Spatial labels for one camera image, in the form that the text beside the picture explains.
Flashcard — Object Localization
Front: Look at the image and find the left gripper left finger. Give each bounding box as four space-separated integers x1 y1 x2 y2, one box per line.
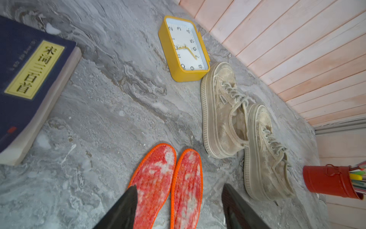
93 186 138 229

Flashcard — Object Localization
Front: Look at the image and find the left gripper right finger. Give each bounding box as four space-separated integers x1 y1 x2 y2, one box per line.
221 183 270 229

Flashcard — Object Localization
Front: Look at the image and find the beige sneaker one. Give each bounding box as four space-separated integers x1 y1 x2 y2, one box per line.
201 62 250 159
244 104 295 201

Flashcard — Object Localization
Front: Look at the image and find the red pencil cup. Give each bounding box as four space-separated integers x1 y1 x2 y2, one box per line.
303 164 366 200

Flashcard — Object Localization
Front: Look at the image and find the coloured pencils bunch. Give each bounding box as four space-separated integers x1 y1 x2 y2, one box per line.
349 161 366 195

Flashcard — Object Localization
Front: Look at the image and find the dark blue book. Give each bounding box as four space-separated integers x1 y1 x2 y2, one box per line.
1 17 82 166

